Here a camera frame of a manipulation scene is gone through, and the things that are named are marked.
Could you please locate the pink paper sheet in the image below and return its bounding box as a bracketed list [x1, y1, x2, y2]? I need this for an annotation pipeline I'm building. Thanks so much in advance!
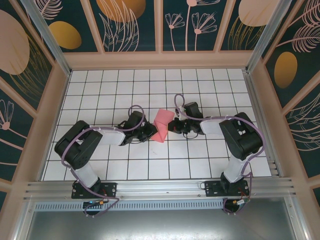
[150, 109, 174, 144]

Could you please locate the long aluminium mounting rail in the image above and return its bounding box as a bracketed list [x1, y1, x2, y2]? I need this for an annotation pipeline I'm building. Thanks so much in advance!
[23, 176, 296, 201]

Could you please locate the aluminium side rail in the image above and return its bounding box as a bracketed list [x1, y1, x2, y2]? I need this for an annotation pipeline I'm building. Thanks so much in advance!
[243, 71, 285, 179]

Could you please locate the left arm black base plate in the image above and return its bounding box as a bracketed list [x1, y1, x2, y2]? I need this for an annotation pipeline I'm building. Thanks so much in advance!
[71, 181, 118, 200]

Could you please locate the perforated grey cable tray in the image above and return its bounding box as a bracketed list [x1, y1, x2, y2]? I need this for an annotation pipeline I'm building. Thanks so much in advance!
[34, 199, 225, 211]

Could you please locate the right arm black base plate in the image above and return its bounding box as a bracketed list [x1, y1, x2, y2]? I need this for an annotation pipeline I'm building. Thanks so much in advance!
[204, 180, 250, 198]

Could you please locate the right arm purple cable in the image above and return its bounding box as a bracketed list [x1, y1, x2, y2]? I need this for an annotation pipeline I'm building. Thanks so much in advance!
[174, 93, 265, 216]

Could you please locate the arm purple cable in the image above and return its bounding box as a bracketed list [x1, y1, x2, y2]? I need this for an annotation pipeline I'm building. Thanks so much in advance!
[174, 93, 265, 216]
[61, 103, 146, 218]

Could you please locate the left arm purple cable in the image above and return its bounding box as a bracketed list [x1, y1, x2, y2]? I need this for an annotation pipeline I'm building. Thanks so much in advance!
[61, 103, 146, 218]

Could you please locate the aluminium frame post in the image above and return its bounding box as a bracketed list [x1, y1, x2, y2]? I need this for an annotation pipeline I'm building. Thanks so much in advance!
[244, 0, 300, 74]
[21, 0, 73, 76]

